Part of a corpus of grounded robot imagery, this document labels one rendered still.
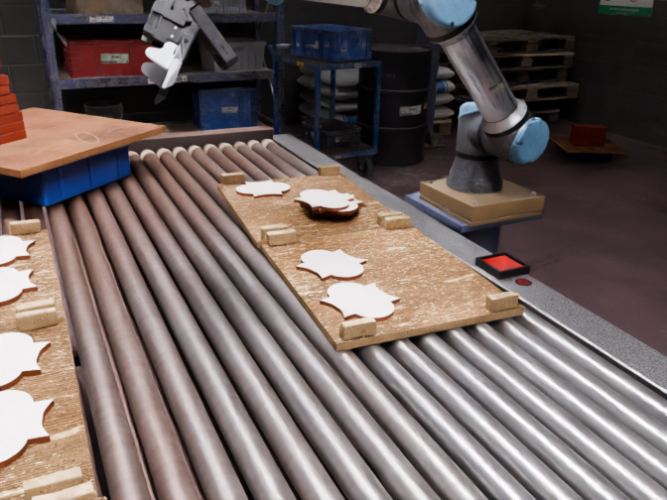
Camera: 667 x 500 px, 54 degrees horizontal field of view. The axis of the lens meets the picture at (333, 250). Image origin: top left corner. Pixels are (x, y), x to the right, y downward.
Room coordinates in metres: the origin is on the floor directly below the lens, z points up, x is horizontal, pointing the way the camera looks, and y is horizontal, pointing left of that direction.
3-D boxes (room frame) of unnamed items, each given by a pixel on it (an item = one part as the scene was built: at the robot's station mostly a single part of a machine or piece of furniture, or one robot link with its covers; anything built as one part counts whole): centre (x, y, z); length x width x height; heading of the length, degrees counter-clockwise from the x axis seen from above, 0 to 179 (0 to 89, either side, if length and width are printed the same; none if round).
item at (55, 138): (1.70, 0.81, 1.03); 0.50 x 0.50 x 0.02; 66
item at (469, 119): (1.72, -0.38, 1.09); 0.13 x 0.12 x 0.14; 28
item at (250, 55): (5.70, 0.90, 0.76); 0.50 x 0.36 x 0.24; 123
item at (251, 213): (1.50, 0.07, 0.93); 0.41 x 0.35 x 0.02; 21
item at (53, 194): (1.66, 0.76, 0.97); 0.31 x 0.31 x 0.10; 66
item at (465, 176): (1.73, -0.38, 0.97); 0.15 x 0.15 x 0.10
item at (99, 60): (5.28, 1.79, 0.78); 0.66 x 0.45 x 0.28; 117
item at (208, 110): (5.71, 0.98, 0.32); 0.50 x 0.41 x 0.37; 113
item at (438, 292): (1.12, -0.09, 0.93); 0.41 x 0.35 x 0.02; 23
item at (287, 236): (1.25, 0.11, 0.95); 0.06 x 0.02 x 0.03; 113
